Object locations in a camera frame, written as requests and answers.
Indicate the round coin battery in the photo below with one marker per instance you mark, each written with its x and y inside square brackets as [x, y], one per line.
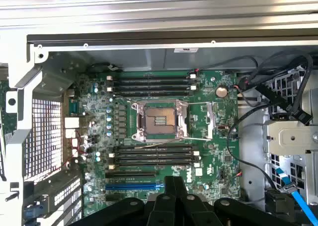
[221, 91]

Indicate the green motherboard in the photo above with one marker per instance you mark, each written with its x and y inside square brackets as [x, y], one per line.
[213, 166]

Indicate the open PC case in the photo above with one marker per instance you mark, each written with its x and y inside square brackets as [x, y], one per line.
[159, 59]

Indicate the long black expansion slot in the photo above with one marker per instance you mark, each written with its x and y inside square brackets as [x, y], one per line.
[129, 173]

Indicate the silver socket cover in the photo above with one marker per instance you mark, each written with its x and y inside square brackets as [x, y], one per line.
[210, 121]

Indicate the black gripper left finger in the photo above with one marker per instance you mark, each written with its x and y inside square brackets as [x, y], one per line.
[161, 211]

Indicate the blue expansion slot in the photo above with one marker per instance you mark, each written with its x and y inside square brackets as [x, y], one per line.
[131, 186]

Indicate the silver metal disk bay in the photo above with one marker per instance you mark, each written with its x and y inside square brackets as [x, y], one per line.
[290, 136]

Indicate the green graphics card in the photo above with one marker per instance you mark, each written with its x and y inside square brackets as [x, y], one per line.
[2, 99]

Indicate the RAM slot black latches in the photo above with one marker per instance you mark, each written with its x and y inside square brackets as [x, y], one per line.
[149, 93]
[149, 81]
[149, 158]
[179, 147]

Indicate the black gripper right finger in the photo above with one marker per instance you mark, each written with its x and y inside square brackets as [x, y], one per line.
[193, 211]

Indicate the CPU socket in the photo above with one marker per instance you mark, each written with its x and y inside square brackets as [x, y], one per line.
[159, 121]

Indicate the RAM slot white latches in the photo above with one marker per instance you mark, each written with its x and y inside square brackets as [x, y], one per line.
[149, 152]
[149, 87]
[149, 163]
[149, 76]

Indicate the short black expansion slot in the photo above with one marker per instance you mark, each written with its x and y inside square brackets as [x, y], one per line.
[111, 198]

